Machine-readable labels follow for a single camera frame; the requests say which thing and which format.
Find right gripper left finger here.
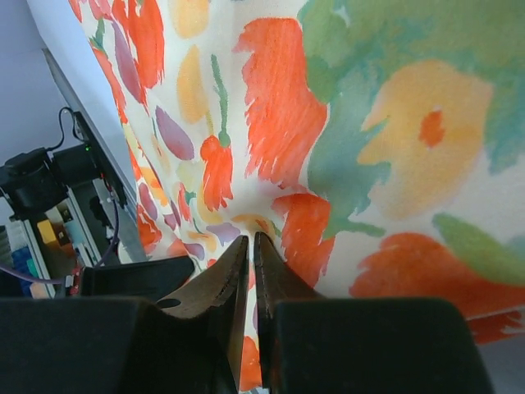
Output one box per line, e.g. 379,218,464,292
1,236,249,393

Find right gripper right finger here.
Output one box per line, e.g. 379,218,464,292
253,232,493,393

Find orange floral print skirt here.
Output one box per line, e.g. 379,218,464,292
67,0,525,393

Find aluminium frame rails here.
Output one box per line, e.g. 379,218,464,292
16,47,148,288

